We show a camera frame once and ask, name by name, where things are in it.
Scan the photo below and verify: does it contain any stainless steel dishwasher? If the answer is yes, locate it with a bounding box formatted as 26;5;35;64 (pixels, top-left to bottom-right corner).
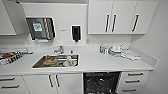
82;71;121;94

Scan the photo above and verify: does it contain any white patterned mug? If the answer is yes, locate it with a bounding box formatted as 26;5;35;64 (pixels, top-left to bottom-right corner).
64;55;75;67

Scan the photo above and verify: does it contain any clear drinking glass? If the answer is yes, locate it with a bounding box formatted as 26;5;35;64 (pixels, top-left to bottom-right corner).
103;47;109;55

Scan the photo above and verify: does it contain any chrome sink faucet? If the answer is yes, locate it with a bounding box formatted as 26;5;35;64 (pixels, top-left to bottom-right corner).
52;45;65;56

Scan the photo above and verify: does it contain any stack of white plates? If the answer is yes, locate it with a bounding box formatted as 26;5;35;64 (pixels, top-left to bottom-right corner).
108;44;124;56

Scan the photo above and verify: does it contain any orange bowl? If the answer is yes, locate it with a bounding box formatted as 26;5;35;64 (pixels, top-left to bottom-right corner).
43;57;55;65

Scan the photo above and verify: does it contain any white sink base cabinet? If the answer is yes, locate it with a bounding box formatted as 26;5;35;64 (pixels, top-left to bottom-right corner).
22;73;85;94

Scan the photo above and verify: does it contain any steel paper towel dispenser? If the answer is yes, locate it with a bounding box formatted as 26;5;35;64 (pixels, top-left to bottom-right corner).
25;17;57;43

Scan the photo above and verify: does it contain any stainless steel sink basin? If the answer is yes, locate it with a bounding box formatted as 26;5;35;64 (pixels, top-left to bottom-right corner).
31;54;81;70

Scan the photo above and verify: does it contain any white drawer stack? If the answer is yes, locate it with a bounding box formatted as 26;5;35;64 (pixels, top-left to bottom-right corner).
0;74;31;94
116;70;150;94

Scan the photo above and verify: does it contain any dish rack with dishes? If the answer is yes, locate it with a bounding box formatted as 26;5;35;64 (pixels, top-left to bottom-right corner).
0;47;35;65

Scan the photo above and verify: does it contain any white wall outlet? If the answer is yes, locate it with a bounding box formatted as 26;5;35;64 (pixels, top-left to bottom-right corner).
85;39;91;46

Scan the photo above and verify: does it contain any black wall soap dispenser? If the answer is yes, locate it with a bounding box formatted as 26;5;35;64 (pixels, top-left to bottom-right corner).
70;25;82;44

